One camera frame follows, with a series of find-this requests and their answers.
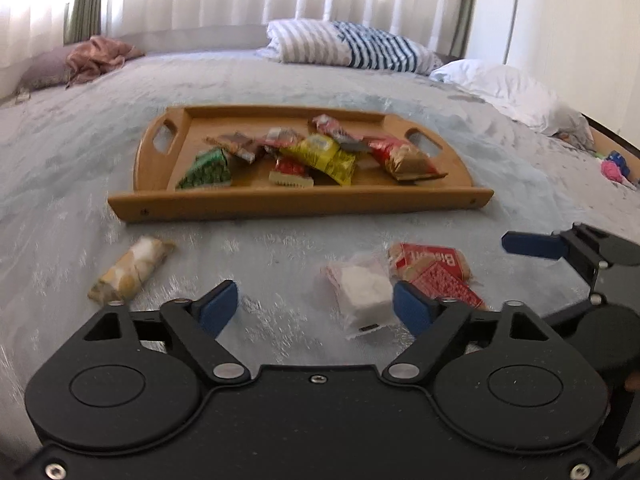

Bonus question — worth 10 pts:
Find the clear white snack packet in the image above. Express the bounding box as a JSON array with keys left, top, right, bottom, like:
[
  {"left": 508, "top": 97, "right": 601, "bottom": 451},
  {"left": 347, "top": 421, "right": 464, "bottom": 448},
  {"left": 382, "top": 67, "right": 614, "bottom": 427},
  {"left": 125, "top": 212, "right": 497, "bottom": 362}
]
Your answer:
[{"left": 321, "top": 255, "right": 401, "bottom": 341}]

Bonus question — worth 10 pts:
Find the red patterned biscuit packet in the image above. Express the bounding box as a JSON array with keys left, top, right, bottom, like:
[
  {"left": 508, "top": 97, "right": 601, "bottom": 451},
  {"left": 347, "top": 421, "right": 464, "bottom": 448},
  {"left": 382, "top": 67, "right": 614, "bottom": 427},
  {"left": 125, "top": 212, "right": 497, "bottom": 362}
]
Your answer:
[{"left": 414, "top": 262, "right": 487, "bottom": 311}]

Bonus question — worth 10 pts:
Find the purple pillow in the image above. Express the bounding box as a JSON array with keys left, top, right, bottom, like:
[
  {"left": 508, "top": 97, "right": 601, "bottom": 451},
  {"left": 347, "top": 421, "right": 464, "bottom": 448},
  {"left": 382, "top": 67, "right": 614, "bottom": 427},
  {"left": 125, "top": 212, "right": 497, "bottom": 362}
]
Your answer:
[{"left": 17, "top": 45, "right": 83, "bottom": 91}]

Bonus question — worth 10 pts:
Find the wooden bed frame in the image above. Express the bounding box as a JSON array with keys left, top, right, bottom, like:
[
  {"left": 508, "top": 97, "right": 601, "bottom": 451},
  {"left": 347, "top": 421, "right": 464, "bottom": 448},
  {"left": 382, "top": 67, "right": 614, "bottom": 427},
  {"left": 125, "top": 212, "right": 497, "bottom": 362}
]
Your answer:
[{"left": 584, "top": 114, "right": 640, "bottom": 188}]

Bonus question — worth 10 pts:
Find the pale blue bedspread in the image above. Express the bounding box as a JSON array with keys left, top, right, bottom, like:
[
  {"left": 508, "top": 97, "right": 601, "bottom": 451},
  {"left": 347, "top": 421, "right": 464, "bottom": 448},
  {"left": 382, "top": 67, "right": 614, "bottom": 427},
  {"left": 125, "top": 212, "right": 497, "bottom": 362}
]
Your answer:
[{"left": 0, "top": 50, "right": 640, "bottom": 411}]

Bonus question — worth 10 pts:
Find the red gold biscuit packet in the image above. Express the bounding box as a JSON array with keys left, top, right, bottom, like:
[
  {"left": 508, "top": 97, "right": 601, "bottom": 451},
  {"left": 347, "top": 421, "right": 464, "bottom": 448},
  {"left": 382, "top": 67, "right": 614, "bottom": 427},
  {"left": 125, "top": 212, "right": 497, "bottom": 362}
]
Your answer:
[{"left": 367, "top": 137, "right": 448, "bottom": 182}]

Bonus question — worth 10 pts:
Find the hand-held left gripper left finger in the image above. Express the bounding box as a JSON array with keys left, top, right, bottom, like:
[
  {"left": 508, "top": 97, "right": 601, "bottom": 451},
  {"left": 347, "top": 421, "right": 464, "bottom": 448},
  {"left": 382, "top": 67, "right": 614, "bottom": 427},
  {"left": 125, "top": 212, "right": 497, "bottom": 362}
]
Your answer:
[{"left": 82, "top": 280, "right": 251, "bottom": 387}]

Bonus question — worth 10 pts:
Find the brown snack packet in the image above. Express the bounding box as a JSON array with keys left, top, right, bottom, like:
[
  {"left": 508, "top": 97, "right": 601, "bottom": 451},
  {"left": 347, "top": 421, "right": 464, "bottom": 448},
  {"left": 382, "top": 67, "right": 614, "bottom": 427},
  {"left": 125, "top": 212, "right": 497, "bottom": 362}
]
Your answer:
[{"left": 204, "top": 131, "right": 263, "bottom": 163}]

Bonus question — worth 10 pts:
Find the green snack packet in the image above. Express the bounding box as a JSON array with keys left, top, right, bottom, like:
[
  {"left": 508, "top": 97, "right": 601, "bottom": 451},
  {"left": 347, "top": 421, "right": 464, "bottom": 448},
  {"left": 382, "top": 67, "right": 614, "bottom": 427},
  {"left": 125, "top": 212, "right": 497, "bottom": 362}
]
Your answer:
[{"left": 175, "top": 147, "right": 234, "bottom": 191}]

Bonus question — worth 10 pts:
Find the small red snack packet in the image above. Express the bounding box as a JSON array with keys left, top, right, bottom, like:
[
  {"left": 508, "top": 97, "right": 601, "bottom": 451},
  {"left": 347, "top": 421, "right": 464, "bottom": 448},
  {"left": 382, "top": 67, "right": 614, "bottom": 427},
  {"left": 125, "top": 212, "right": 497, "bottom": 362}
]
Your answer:
[{"left": 268, "top": 156, "right": 316, "bottom": 190}]

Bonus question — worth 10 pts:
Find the pink crumpled cloth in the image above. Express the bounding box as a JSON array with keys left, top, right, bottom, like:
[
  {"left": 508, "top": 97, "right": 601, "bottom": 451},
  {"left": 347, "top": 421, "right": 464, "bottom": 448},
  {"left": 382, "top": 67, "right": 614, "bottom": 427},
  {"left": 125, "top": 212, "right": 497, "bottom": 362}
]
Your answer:
[{"left": 66, "top": 36, "right": 147, "bottom": 89}]

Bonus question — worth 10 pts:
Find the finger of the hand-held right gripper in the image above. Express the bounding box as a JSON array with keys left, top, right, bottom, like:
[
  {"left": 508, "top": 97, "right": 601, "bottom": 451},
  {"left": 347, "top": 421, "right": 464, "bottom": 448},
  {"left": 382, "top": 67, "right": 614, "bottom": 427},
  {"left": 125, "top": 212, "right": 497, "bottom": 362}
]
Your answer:
[{"left": 501, "top": 222, "right": 640, "bottom": 283}]

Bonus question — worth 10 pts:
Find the pink toy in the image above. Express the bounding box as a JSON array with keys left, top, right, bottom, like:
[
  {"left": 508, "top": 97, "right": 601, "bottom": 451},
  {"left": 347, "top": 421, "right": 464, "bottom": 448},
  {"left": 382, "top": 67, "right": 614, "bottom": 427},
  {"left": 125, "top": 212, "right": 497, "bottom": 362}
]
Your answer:
[{"left": 601, "top": 151, "right": 637, "bottom": 184}]

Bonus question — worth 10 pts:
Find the olive green curtain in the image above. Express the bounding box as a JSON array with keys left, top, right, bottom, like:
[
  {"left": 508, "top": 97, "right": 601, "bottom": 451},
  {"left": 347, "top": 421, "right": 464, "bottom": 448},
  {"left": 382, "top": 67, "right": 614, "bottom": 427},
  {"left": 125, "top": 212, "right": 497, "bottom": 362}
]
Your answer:
[
  {"left": 451, "top": 0, "right": 482, "bottom": 57},
  {"left": 64, "top": 0, "right": 109, "bottom": 44}
]

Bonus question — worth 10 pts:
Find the dark red snack packet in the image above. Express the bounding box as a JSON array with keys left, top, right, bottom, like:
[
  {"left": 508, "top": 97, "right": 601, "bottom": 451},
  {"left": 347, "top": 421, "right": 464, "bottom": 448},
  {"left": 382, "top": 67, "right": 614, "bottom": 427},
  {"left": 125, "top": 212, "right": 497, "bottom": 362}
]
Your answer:
[{"left": 262, "top": 127, "right": 306, "bottom": 153}]

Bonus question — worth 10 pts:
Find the blue striped pillow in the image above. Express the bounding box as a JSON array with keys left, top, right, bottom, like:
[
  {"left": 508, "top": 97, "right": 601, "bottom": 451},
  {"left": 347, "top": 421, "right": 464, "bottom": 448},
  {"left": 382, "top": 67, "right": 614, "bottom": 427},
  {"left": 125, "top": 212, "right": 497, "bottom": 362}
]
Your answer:
[{"left": 256, "top": 18, "right": 444, "bottom": 77}]

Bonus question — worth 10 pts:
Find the white pillow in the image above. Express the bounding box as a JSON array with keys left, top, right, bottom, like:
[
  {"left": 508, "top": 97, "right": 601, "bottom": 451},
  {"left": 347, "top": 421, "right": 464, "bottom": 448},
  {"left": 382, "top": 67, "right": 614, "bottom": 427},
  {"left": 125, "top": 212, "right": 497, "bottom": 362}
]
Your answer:
[{"left": 429, "top": 58, "right": 597, "bottom": 139}]

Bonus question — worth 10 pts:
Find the red white snack packet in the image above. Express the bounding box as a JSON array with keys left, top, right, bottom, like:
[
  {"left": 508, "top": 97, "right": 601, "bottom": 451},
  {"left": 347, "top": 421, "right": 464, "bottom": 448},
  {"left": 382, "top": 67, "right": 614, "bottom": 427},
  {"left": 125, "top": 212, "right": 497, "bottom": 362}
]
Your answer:
[{"left": 311, "top": 114, "right": 368, "bottom": 153}]

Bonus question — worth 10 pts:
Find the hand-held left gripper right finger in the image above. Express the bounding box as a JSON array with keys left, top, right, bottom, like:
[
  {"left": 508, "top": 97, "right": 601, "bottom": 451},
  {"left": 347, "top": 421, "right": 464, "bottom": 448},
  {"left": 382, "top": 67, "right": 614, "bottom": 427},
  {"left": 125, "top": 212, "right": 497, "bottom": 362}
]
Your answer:
[{"left": 381, "top": 281, "right": 551, "bottom": 387}]

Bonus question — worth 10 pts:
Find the wooden serving tray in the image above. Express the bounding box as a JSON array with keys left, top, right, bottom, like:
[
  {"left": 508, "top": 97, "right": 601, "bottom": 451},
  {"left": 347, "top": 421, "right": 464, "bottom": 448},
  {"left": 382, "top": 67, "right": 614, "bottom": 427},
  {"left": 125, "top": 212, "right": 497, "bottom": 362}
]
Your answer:
[{"left": 107, "top": 104, "right": 496, "bottom": 223}]

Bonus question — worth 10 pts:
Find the yellow snack packet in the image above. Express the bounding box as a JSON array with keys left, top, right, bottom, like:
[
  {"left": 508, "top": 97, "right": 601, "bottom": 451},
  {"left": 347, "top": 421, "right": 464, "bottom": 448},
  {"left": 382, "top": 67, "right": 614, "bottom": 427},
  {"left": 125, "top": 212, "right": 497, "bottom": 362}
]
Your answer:
[{"left": 280, "top": 133, "right": 357, "bottom": 187}]

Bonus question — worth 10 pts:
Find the beige round cracker packet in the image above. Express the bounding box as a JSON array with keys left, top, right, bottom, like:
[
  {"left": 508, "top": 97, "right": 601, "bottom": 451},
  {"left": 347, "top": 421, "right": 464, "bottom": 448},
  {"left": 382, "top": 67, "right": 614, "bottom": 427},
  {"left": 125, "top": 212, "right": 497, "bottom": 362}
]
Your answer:
[{"left": 87, "top": 236, "right": 177, "bottom": 306}]

